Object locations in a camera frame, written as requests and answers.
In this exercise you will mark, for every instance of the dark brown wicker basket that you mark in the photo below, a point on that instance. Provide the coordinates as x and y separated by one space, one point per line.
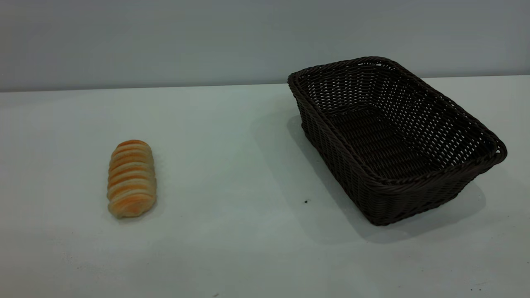
331 140

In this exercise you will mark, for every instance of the orange striped bread roll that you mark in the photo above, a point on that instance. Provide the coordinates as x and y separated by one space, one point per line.
131 180

